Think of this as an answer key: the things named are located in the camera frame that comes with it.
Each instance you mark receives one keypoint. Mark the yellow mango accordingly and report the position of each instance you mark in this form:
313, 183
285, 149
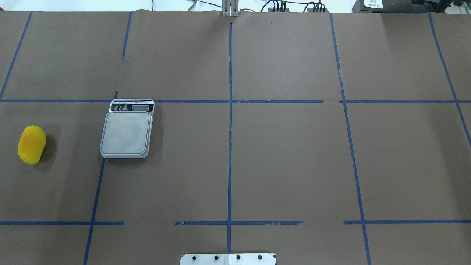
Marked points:
31, 144

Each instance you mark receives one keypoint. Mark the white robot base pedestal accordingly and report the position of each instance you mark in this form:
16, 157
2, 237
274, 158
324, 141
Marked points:
229, 259

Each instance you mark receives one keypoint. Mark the silver digital kitchen scale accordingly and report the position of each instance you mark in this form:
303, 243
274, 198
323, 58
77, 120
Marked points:
127, 128

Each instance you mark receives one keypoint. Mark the aluminium frame post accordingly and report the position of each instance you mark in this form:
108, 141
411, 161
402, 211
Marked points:
230, 8

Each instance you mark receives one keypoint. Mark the black computer box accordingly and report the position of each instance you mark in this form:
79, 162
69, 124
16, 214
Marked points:
388, 6

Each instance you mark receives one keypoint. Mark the black orange connector box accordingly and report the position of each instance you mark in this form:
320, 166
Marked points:
278, 7
315, 7

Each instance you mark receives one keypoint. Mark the brown paper table cover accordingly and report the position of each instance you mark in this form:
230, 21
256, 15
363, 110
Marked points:
338, 139

